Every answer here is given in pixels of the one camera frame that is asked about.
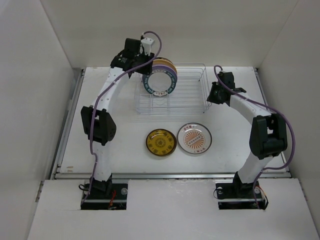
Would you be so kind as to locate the white orange sunburst plate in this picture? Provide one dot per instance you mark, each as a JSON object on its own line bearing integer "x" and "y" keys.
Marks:
{"x": 194, "y": 138}

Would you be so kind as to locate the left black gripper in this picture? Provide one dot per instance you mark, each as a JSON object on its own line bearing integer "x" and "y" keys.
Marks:
{"x": 147, "y": 70}

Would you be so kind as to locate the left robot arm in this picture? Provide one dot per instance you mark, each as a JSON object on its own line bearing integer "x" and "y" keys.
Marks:
{"x": 97, "y": 122}

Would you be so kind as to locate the purple plate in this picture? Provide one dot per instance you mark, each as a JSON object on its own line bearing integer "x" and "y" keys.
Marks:
{"x": 165, "y": 68}

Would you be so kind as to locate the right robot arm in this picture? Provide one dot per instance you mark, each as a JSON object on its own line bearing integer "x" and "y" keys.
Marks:
{"x": 268, "y": 133}

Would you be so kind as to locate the white blue rimmed plate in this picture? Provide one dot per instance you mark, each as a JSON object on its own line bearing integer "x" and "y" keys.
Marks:
{"x": 160, "y": 82}

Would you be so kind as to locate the white wire dish rack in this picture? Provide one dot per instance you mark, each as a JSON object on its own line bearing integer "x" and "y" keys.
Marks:
{"x": 188, "y": 98}

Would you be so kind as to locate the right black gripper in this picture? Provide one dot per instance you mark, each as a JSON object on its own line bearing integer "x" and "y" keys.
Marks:
{"x": 210, "y": 97}

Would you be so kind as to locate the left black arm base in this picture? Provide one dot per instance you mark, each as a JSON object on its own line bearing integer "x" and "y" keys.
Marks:
{"x": 114, "y": 199}

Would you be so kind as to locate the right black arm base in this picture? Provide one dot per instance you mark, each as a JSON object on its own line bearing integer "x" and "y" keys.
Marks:
{"x": 228, "y": 198}

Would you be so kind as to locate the tan plate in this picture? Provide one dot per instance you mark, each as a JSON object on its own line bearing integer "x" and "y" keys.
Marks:
{"x": 164, "y": 62}

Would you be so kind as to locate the metal table edge rail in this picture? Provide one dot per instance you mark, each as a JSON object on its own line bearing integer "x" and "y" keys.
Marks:
{"x": 141, "y": 176}

